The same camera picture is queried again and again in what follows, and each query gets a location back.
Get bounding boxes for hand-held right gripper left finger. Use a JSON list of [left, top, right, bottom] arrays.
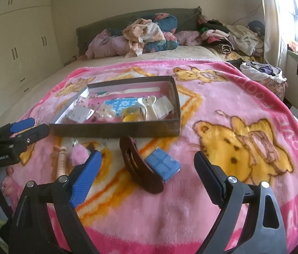
[[9, 150, 102, 254]]

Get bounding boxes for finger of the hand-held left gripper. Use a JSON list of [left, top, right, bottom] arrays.
[[11, 123, 50, 151], [0, 118, 35, 141]]

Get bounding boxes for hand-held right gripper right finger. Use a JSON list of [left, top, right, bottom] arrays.
[[194, 151, 288, 254]]

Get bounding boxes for pink pompom keychain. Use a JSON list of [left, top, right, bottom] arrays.
[[69, 138, 103, 164]]

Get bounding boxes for blue block hair clip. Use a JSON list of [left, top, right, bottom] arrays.
[[145, 147, 181, 183]]

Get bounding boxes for earring card packet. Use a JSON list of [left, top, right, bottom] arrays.
[[66, 107, 95, 123]]

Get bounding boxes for brown hair clip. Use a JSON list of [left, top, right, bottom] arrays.
[[119, 135, 164, 194]]

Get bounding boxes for dark cardboard box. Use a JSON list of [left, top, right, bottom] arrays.
[[49, 76, 181, 138]]

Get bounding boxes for bag of yellow rings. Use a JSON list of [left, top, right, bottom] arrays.
[[122, 107, 143, 122]]

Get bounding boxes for small clear plastic packet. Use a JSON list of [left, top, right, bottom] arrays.
[[155, 97, 174, 119]]

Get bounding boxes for white hair claw clip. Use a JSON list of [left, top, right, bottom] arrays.
[[141, 97, 157, 119]]

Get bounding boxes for bed with beige sheet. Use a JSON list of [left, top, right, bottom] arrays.
[[0, 45, 226, 133]]

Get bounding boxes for pink printed blanket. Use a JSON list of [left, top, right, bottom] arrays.
[[6, 59, 298, 254]]

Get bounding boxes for cream built-in wardrobe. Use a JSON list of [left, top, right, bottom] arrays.
[[0, 0, 62, 109]]

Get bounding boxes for blue printed card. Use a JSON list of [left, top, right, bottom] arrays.
[[103, 98, 141, 114]]

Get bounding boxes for pink paper sheet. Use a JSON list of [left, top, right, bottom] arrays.
[[85, 86, 162, 112]]

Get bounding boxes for floral laundry bag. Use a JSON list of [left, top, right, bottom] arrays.
[[240, 61, 288, 101]]

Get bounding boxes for pink quilt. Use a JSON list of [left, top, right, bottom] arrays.
[[85, 29, 136, 59]]

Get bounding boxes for pile of clothes on bed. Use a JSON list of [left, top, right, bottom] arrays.
[[76, 6, 202, 56]]

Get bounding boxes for pink floral cloth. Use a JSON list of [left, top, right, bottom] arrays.
[[177, 30, 202, 45]]

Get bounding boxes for beige printed cloth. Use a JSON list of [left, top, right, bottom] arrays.
[[122, 18, 165, 58]]

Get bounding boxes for dark blue floral quilt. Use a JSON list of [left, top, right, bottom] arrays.
[[107, 13, 180, 53]]

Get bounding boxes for cream curtain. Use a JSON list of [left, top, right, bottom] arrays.
[[256, 0, 289, 69]]

